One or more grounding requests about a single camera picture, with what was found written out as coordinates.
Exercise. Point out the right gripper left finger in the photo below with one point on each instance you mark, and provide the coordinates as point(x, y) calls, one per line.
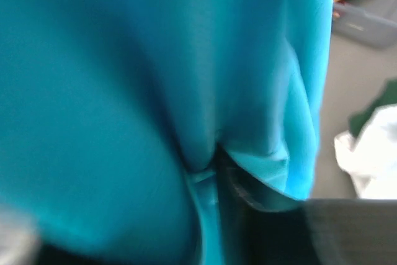
point(20, 243)

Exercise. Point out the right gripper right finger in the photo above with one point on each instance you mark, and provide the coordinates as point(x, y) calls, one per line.
point(259, 225)

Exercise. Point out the blue cloth garment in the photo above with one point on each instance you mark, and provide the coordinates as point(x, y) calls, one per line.
point(114, 114)

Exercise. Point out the white and green shirt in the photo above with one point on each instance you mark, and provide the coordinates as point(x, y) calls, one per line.
point(367, 150)

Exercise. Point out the clear plastic bin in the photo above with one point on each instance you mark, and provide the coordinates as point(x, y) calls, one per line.
point(371, 22)

